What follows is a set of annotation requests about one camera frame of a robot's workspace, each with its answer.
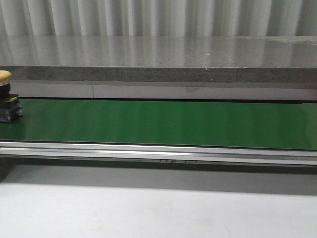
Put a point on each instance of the yellow push button back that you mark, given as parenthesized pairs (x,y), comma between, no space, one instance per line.
(10,108)

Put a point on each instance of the white pleated curtain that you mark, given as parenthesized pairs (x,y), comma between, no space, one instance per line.
(176,18)

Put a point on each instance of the grey granite counter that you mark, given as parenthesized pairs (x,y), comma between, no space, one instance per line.
(161,59)

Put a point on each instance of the green conveyor belt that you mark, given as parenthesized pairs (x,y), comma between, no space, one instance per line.
(231,124)

